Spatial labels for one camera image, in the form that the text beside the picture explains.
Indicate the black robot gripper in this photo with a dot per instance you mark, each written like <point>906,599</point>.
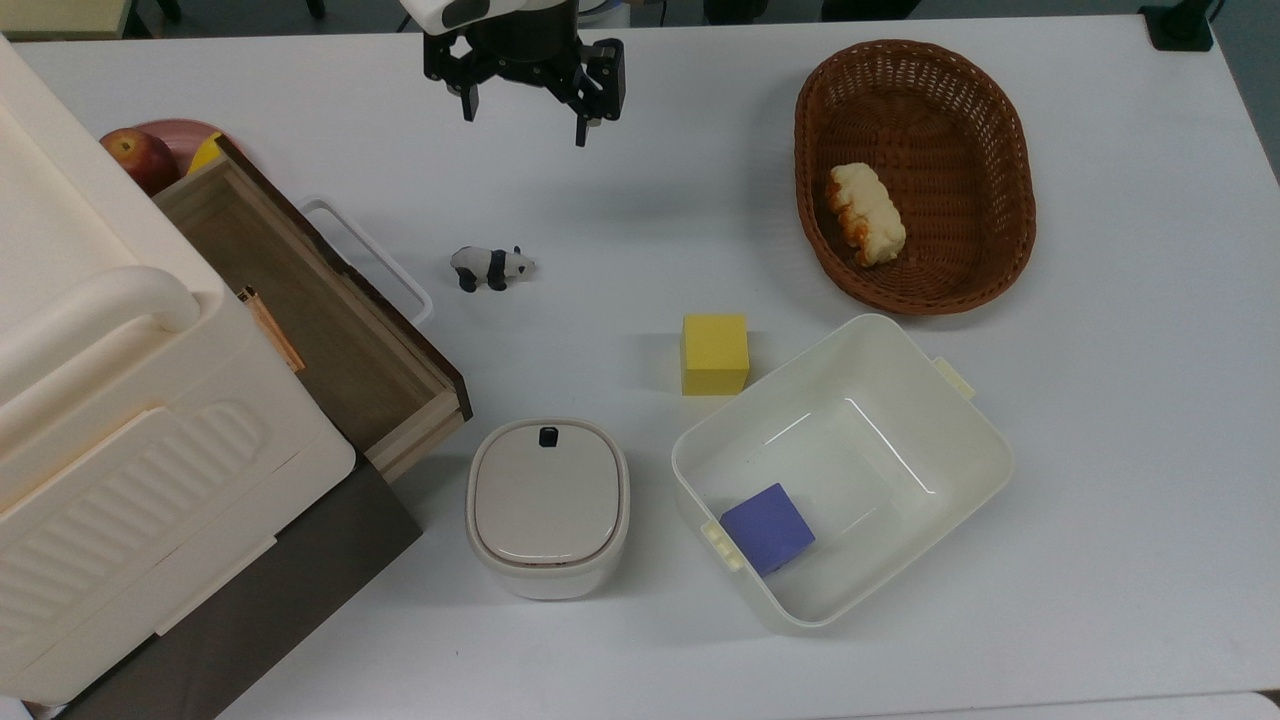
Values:
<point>520,45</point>

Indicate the black and white panda toy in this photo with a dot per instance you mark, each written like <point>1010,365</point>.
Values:
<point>490,267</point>

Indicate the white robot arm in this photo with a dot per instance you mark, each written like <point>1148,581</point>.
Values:
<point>450,10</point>

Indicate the open wooden drawer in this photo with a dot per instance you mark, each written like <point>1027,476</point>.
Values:
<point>320,310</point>

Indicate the toy bread loaf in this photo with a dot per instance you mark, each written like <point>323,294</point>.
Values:
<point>866,214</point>

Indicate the dark brown drawer cabinet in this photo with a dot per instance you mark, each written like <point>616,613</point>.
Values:
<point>260,590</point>

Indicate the yellow cube block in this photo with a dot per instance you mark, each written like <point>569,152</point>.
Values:
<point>715,355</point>

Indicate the yellow fruit piece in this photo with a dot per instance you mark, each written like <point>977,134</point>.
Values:
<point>206,155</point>

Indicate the pink plate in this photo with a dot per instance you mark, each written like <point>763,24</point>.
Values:
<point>185,135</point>

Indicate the red apple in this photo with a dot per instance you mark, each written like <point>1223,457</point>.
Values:
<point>140,158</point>

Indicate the white lidded trash can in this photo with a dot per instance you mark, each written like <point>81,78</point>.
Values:
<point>547,505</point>

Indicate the brown wicker basket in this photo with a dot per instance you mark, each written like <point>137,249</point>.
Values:
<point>915,175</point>

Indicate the purple cube block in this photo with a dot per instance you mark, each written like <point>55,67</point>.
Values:
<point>768,527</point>

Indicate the white plastic bin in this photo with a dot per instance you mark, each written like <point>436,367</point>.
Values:
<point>850,470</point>

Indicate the cream plastic storage box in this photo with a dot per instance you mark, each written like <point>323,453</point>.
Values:
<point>130,420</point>

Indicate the black clamp mount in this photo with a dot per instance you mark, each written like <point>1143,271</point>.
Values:
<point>1180,25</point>

